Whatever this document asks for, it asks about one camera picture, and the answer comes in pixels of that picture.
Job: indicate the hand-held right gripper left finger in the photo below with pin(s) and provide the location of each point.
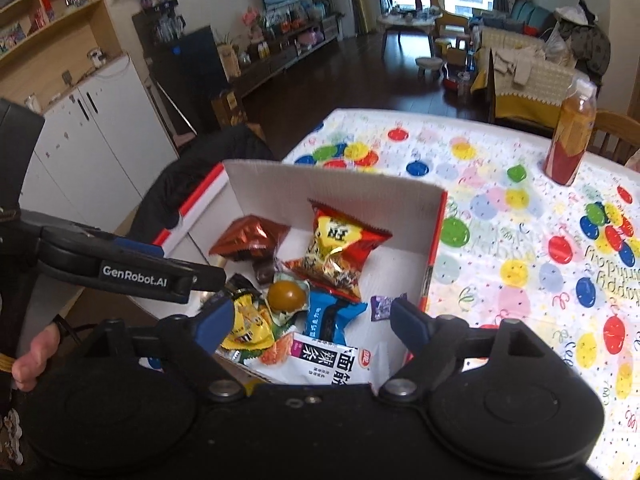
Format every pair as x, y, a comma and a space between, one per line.
215, 325

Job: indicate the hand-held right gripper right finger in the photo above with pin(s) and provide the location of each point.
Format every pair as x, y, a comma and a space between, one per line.
410, 327

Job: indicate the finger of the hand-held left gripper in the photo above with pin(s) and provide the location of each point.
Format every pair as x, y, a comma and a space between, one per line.
135, 270

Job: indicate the purple candy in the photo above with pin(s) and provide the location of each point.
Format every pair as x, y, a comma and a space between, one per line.
382, 307

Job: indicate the brown egg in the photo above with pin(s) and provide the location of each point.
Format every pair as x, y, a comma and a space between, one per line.
286, 295

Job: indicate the white snack packet purple label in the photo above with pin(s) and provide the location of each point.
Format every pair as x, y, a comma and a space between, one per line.
340, 360

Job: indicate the blue snack packet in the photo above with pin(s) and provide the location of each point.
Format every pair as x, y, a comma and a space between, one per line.
332, 317

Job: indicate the shiny brown snack packet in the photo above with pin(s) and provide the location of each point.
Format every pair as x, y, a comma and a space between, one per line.
250, 240

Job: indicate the red and yellow snack packet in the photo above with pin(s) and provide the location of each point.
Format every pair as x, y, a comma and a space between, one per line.
335, 255

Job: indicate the red and white cardboard box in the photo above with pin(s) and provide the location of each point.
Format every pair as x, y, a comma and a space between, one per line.
350, 200

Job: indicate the person's left hand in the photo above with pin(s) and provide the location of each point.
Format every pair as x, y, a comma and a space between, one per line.
37, 355

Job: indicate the white cabinet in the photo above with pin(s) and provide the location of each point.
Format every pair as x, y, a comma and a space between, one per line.
100, 145

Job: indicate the black cloth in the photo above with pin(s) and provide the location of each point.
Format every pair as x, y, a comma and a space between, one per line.
200, 175

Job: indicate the brown cardboard box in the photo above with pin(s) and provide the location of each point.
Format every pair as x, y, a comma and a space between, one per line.
229, 107

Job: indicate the black cabinet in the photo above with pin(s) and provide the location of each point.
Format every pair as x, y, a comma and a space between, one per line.
185, 75

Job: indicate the orange juice bottle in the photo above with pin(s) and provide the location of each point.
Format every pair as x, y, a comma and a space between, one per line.
570, 135

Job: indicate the dark television cabinet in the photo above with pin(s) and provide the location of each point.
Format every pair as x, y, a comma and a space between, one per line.
285, 55

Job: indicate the round stool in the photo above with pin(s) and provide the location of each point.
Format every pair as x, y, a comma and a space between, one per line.
430, 64

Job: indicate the sofa with yellow cover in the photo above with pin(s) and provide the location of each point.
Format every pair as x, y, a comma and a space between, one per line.
530, 90

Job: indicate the wooden chair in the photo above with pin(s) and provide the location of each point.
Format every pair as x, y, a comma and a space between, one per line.
615, 135

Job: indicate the oval coffee table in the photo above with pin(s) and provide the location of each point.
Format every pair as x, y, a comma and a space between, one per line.
407, 25

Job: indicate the teal sofa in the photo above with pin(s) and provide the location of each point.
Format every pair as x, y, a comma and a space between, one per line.
530, 15

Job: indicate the pile of clothes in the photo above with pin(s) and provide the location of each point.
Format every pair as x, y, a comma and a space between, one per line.
585, 40

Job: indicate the wooden wall shelf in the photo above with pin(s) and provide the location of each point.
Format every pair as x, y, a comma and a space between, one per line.
55, 25

